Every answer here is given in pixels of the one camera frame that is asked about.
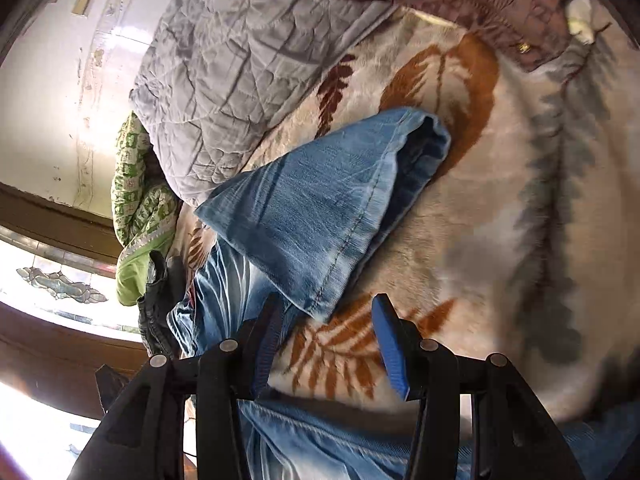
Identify blue denim jeans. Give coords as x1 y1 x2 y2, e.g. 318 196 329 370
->
167 105 640 480

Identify green patterned cloth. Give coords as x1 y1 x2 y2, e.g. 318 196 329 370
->
111 114 180 307

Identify cream leaf-print fleece blanket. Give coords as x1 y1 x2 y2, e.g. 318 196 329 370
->
171 5 640 424

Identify grey quilted bedspread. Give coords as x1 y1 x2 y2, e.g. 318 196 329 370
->
130 0 395 207

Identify wooden stained-glass window frame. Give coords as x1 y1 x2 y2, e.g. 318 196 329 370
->
1 184 146 419

